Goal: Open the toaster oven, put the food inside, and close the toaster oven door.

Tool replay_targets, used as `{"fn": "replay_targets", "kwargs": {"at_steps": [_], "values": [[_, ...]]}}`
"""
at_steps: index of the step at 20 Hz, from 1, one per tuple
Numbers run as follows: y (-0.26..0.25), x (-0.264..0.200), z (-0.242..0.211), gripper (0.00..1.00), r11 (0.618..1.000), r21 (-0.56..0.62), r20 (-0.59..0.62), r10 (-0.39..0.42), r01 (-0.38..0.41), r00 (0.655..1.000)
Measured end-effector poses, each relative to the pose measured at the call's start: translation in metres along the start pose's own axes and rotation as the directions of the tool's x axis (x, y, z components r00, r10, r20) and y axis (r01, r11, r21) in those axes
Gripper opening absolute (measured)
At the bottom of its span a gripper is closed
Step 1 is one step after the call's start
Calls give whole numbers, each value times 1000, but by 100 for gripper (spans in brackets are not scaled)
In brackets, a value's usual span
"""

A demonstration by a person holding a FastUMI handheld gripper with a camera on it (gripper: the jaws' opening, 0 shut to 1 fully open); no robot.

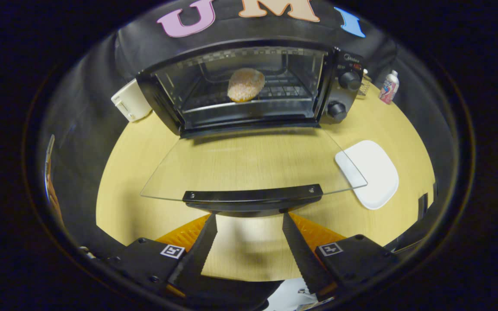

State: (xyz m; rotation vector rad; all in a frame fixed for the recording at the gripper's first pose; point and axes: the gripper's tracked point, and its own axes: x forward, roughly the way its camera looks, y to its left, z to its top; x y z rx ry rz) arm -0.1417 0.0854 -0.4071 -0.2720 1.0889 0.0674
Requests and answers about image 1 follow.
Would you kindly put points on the white pop-up toaster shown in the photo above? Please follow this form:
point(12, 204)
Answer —
point(130, 101)

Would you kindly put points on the black backdrop cloth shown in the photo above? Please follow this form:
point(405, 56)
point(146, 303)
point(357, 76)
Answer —
point(145, 43)

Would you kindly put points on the white plate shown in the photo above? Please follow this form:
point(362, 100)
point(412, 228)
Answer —
point(370, 172)

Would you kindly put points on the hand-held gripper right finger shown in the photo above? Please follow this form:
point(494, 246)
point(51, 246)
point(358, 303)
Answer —
point(303, 259)

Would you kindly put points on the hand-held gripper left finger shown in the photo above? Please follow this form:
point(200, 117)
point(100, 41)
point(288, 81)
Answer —
point(197, 259)

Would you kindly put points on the pink spray bottle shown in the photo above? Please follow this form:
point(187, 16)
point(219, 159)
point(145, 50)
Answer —
point(388, 88)

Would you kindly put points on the clear glass jar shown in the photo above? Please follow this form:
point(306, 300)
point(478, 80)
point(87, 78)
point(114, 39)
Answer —
point(365, 84)

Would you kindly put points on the black toaster oven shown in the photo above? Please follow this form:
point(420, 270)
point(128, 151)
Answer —
point(249, 56)

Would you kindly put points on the round brown bread bun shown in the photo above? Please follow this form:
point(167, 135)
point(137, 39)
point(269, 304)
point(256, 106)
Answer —
point(245, 85)

